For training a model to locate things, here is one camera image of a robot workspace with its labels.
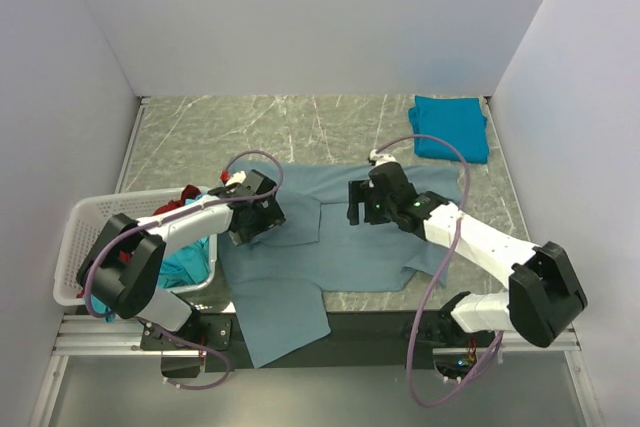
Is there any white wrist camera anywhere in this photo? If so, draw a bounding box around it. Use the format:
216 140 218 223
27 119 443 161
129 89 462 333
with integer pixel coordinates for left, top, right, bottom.
368 149 397 167
220 170 247 188

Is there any grey-blue t-shirt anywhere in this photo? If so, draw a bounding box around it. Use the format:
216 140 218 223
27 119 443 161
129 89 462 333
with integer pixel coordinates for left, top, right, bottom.
218 163 447 368

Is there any white plastic laundry basket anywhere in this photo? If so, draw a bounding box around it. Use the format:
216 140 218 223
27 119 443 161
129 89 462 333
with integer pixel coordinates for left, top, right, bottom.
52 186 221 307

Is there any dark red t-shirt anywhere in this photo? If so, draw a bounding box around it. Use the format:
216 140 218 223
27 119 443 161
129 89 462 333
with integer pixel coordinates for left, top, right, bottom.
54 185 216 302

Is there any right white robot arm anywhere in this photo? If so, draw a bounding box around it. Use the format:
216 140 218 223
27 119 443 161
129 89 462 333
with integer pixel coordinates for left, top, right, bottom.
347 161 588 348

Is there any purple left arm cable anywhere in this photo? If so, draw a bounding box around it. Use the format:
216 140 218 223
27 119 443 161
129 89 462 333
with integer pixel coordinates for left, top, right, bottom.
83 149 285 348

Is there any teal t-shirt in basket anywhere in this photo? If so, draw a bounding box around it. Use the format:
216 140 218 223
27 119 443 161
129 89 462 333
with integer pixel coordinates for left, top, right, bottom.
91 184 212 322

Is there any folded teal t-shirt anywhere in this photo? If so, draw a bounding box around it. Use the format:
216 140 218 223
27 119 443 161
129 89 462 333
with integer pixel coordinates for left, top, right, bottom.
408 96 490 164

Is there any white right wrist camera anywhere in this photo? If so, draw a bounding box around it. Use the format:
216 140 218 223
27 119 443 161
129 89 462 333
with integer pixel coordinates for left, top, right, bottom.
368 149 397 167

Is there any black base crossbar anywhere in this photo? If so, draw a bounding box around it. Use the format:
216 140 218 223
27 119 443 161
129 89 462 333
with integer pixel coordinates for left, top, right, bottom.
139 309 496 378

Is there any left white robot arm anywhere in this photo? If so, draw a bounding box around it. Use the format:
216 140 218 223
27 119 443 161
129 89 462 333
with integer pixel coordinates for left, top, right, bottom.
77 169 285 333

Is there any aluminium frame rail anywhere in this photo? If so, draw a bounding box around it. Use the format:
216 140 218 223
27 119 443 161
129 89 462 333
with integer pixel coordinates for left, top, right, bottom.
52 315 582 357

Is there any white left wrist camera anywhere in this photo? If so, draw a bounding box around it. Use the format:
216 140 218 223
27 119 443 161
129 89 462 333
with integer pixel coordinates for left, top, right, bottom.
220 170 247 188

